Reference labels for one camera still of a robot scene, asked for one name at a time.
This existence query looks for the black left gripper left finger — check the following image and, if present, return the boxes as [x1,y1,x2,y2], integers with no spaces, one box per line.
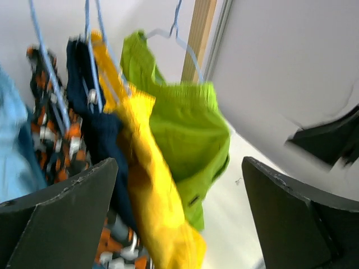
[1,158,118,269]

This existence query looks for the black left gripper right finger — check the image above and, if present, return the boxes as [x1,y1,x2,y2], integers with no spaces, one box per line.
[242,156,358,268]

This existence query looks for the orange camouflage shorts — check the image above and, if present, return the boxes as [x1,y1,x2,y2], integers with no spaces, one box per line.
[26,47,154,268]

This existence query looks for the navy blue shorts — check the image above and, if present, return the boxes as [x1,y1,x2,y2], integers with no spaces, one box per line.
[67,39,138,231]

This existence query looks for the yellow shorts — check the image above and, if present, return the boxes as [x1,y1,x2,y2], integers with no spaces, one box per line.
[90,30,206,268]

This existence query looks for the blue hanger of camouflage shorts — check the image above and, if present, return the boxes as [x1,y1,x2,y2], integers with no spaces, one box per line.
[29,0,71,132]

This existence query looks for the lime green shorts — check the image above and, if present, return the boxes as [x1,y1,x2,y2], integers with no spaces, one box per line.
[121,30,231,231]

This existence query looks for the blue hanger of green shorts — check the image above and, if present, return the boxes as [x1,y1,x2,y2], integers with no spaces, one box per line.
[142,0,204,82]

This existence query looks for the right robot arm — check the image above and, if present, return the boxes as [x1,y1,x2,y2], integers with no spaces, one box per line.
[286,106,358,167]

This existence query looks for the light blue shorts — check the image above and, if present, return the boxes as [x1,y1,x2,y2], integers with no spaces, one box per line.
[1,68,47,203]

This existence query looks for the wooden clothes rack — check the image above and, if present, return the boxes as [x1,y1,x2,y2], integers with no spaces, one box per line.
[181,0,217,82]

